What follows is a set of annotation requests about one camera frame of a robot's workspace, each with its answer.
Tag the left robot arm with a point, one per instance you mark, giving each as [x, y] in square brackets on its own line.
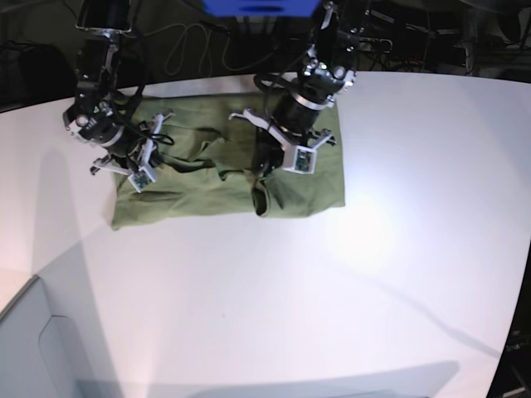
[333, 40]

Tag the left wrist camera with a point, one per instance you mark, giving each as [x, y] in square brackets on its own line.
[299, 159]

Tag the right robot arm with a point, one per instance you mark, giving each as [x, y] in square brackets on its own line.
[97, 62]

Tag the green T-shirt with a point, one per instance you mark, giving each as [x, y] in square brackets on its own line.
[208, 170]

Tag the white power strip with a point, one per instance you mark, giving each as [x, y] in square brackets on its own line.
[374, 45]

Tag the blue box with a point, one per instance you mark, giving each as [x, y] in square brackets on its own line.
[270, 8]

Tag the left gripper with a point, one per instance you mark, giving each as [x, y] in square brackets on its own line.
[290, 109]

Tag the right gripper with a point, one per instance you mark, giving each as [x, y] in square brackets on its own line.
[128, 146]

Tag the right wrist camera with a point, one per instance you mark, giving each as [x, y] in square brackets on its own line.
[145, 176]

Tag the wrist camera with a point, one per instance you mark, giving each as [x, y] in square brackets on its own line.
[299, 159]
[145, 176]

